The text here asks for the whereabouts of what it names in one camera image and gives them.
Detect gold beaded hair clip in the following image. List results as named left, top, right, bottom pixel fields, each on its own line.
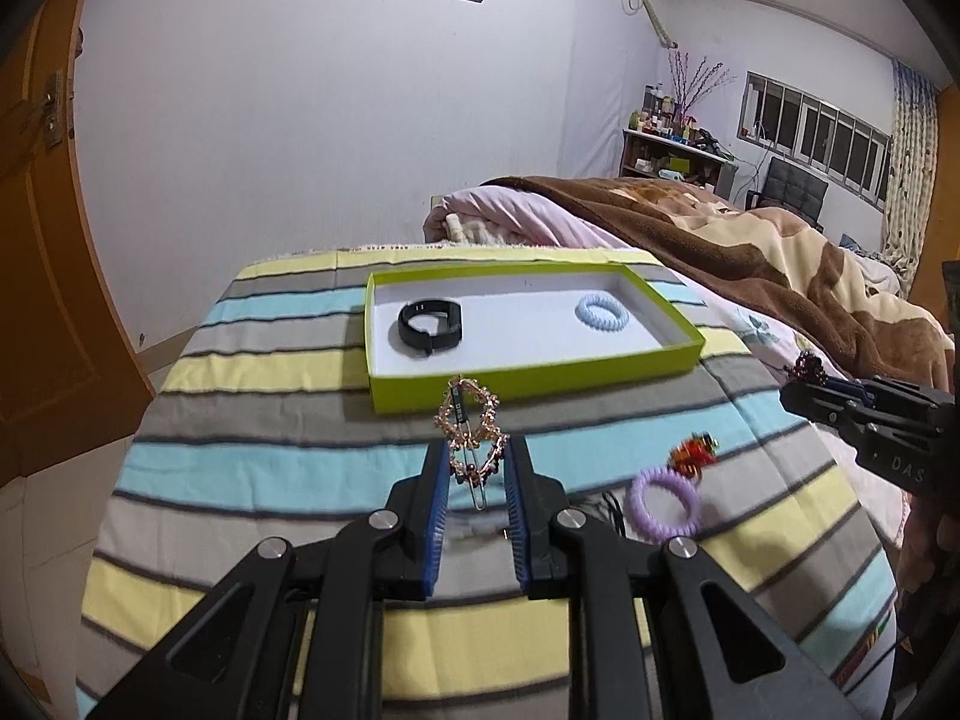
left=437, top=377, right=511, bottom=515

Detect black quilted chair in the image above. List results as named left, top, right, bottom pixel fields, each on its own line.
left=750, top=157, right=830, bottom=230

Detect floral bed sheet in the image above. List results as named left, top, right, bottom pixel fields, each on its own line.
left=660, top=255, right=901, bottom=406

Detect bare decorative branches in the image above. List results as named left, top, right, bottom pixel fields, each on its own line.
left=667, top=51, right=732, bottom=117

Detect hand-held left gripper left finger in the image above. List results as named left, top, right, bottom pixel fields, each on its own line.
left=86, top=437, right=451, bottom=720

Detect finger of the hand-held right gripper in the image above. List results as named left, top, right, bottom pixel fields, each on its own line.
left=821, top=379, right=960, bottom=422
left=780, top=382, right=867, bottom=440

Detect light blue spiral hair tie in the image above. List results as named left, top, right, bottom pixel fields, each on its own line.
left=575, top=294, right=629, bottom=332

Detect purple spiral hair tie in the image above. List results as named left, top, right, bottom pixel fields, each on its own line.
left=627, top=466, right=702, bottom=541

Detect white shelf unit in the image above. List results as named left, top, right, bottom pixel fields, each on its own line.
left=621, top=127, right=740, bottom=200

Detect red knotted ornament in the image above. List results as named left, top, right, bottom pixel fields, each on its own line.
left=670, top=431, right=717, bottom=477

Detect brown and cream blanket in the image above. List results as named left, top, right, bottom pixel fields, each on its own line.
left=480, top=176, right=957, bottom=391

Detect group of bottles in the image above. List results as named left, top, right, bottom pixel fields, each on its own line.
left=628, top=82, right=721, bottom=147

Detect pink quilt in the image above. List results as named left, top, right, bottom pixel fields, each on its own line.
left=422, top=186, right=631, bottom=250

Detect patterned curtain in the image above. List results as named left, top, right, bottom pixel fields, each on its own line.
left=881, top=60, right=938, bottom=293

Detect metal door latch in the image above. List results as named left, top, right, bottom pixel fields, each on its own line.
left=41, top=71, right=68, bottom=151

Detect black wristband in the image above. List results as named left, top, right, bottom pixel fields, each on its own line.
left=397, top=298, right=464, bottom=355

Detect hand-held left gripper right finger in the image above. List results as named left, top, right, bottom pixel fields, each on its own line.
left=504, top=435, right=863, bottom=720

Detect dark beaded hair tie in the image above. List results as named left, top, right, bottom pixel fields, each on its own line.
left=784, top=351, right=826, bottom=385

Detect barred window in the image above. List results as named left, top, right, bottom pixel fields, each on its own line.
left=739, top=71, right=893, bottom=211

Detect green cardboard box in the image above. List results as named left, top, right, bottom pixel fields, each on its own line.
left=364, top=261, right=706, bottom=415

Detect wooden door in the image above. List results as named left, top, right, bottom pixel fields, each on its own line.
left=0, top=0, right=155, bottom=496

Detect striped bed sheet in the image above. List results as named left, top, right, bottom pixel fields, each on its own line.
left=75, top=244, right=901, bottom=720

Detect person's right hand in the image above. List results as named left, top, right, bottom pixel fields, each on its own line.
left=900, top=496, right=960, bottom=595

